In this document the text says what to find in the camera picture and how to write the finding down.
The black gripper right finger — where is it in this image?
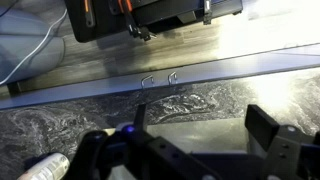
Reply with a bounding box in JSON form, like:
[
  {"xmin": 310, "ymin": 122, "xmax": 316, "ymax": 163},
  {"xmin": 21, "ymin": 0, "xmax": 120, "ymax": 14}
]
[{"xmin": 245, "ymin": 104, "xmax": 280, "ymax": 151}]

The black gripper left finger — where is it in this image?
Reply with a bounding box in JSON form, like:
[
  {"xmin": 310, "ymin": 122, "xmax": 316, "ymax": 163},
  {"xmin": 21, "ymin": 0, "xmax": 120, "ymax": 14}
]
[{"xmin": 134, "ymin": 104, "xmax": 147, "ymax": 131}]

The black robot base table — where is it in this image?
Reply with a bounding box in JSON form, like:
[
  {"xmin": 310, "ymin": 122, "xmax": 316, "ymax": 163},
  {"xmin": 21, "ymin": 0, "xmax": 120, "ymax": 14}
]
[{"xmin": 64, "ymin": 0, "xmax": 243, "ymax": 43}]

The grey cabinet front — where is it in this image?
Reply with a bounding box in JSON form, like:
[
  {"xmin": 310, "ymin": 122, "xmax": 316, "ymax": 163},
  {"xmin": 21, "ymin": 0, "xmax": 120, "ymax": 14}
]
[{"xmin": 0, "ymin": 43, "xmax": 320, "ymax": 110}]

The orange black clamp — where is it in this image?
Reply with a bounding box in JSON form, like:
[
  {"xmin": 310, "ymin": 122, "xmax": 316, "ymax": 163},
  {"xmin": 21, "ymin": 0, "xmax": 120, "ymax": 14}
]
[
  {"xmin": 84, "ymin": 0, "xmax": 95, "ymax": 28},
  {"xmin": 118, "ymin": 0, "xmax": 156, "ymax": 41}
]

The white spice shaker bottle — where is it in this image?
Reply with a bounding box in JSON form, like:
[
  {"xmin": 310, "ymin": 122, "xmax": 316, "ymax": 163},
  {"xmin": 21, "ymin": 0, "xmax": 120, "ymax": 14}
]
[{"xmin": 17, "ymin": 153, "xmax": 70, "ymax": 180}]

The grey trash bin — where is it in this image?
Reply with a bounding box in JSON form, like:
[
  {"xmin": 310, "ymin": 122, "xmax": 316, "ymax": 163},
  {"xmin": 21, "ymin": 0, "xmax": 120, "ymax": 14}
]
[{"xmin": 0, "ymin": 7, "xmax": 66, "ymax": 85}]

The left silver cabinet handle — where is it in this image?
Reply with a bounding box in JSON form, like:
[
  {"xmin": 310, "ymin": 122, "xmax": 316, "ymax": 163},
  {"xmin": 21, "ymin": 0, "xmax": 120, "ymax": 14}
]
[{"xmin": 140, "ymin": 75, "xmax": 154, "ymax": 89}]

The silver cabinet handle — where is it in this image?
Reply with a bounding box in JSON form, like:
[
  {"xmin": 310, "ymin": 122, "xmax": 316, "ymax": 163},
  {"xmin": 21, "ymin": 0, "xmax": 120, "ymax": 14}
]
[
  {"xmin": 140, "ymin": 75, "xmax": 154, "ymax": 89},
  {"xmin": 168, "ymin": 72, "xmax": 177, "ymax": 85}
]

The right silver cabinet handle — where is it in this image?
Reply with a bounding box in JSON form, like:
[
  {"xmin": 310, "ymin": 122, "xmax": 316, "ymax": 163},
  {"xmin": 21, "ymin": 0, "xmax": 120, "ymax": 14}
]
[{"xmin": 168, "ymin": 72, "xmax": 177, "ymax": 85}]

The white cable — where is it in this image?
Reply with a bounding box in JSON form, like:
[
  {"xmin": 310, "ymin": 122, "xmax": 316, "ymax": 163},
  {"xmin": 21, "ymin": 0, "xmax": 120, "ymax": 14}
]
[{"xmin": 0, "ymin": 8, "xmax": 69, "ymax": 86}]

